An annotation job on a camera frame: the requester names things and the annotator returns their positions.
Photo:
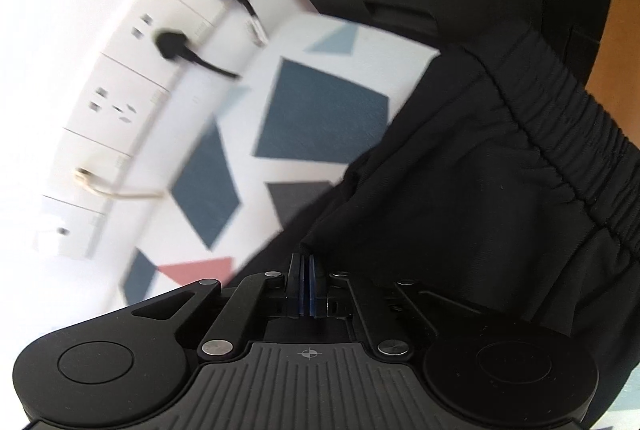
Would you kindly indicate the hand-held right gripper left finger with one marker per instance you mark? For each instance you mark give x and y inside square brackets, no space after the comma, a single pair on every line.
[298,282]

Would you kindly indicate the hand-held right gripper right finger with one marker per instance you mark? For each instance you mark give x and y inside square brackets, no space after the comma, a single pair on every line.
[313,282]

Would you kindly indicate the dark pants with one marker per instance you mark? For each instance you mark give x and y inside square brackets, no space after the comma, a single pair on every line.
[475,190]

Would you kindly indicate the geometric patterned bed sheet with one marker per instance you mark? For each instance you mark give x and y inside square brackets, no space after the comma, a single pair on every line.
[310,110]

